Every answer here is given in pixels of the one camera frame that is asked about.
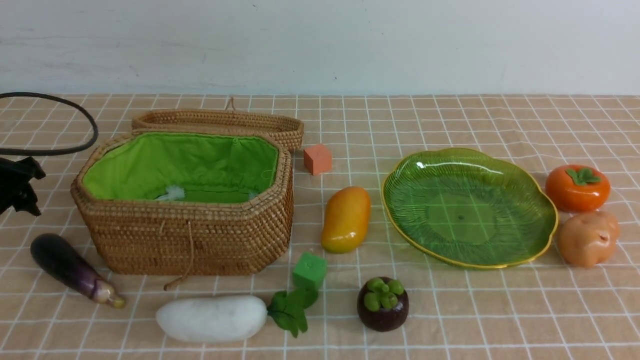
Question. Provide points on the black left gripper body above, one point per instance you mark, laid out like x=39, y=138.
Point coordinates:
x=15, y=188

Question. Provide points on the purple eggplant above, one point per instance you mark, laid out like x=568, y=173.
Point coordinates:
x=60, y=260

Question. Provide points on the white radish with leaves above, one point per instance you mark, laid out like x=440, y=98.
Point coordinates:
x=234, y=318

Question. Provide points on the yellow orange mango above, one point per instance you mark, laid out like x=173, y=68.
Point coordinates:
x=346, y=220

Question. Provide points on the dark purple mangosteen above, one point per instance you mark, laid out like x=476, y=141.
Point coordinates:
x=383, y=304

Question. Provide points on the orange persimmon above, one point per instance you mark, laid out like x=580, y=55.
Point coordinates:
x=575, y=188

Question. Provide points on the woven wicker basket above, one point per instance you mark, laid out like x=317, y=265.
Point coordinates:
x=178, y=203

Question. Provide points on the beige checked tablecloth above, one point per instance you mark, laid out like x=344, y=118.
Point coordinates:
x=544, y=310

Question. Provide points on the woven wicker basket lid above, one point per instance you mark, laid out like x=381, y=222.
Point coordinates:
x=286, y=130

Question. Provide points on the orange foam cube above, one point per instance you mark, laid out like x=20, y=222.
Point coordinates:
x=317, y=159

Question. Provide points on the green foam cube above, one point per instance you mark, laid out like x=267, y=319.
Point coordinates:
x=310, y=272

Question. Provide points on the green glass leaf plate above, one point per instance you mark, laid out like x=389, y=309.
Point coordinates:
x=468, y=209

